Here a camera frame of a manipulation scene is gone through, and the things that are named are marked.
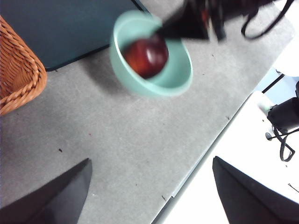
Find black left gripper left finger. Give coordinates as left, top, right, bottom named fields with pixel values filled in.
left=0, top=158, right=93, bottom=224

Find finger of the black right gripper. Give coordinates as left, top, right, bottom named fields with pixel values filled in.
left=160, top=2, right=210, bottom=41

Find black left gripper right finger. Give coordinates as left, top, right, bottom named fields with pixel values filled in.
left=212, top=155, right=299, bottom=224

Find teal ribbed bowl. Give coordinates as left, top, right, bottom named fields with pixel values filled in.
left=109, top=10, right=194, bottom=98

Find dark purple plum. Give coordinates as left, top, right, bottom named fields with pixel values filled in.
left=123, top=34, right=169, bottom=79

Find black box-shaped device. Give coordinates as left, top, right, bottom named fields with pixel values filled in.
left=267, top=80, right=299, bottom=131

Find white cylinder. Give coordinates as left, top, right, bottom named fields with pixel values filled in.
left=257, top=90, right=274, bottom=115

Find black rectangular tray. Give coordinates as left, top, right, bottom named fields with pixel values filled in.
left=0, top=0, right=150, bottom=72

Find brown wicker basket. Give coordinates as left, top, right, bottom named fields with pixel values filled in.
left=0, top=15, right=48, bottom=117

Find black looped strap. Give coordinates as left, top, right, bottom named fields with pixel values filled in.
left=265, top=126, right=299, bottom=162

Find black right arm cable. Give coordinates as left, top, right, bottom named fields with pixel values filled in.
left=241, top=0, right=295, bottom=40

